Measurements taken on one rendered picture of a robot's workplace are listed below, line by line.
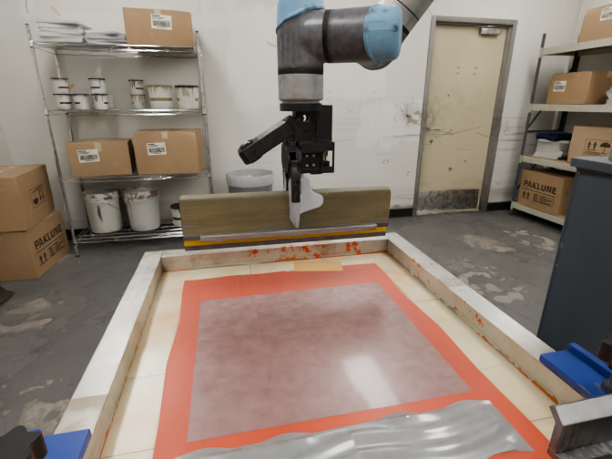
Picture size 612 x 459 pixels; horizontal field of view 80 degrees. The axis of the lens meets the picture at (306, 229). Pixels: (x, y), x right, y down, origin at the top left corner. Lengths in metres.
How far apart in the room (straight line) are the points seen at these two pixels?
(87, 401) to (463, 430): 0.41
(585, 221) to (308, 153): 0.51
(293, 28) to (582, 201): 0.59
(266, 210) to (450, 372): 0.38
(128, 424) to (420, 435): 0.32
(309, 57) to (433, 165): 4.09
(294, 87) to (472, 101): 4.27
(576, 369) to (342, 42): 0.52
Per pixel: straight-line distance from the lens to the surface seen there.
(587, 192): 0.83
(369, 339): 0.59
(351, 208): 0.69
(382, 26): 0.60
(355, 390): 0.50
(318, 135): 0.64
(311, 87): 0.62
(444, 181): 4.79
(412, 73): 4.36
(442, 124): 4.64
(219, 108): 3.86
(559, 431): 0.45
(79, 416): 0.48
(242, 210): 0.65
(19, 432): 0.38
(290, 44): 0.63
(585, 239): 0.83
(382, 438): 0.45
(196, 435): 0.47
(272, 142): 0.63
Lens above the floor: 1.29
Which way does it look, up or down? 19 degrees down
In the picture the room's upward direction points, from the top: straight up
